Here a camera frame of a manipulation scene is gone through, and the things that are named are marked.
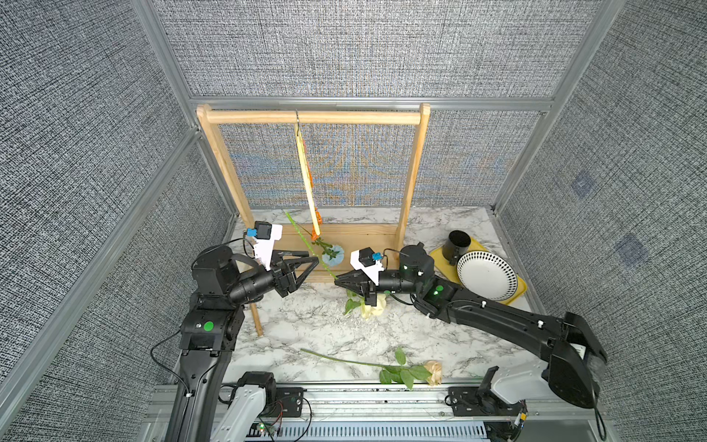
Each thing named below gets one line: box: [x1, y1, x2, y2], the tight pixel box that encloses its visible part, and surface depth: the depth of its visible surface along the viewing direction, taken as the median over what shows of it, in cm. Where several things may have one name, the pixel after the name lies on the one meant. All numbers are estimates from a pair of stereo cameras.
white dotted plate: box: [456, 250, 519, 302], surface depth 100 cm
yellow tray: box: [428, 236, 528, 305], surface depth 100 cm
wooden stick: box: [249, 302, 265, 338], surface depth 90 cm
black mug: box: [441, 230, 472, 267], surface depth 100 cm
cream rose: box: [360, 294, 388, 320], surface depth 75 cm
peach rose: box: [300, 348, 443, 390], surface depth 79 cm
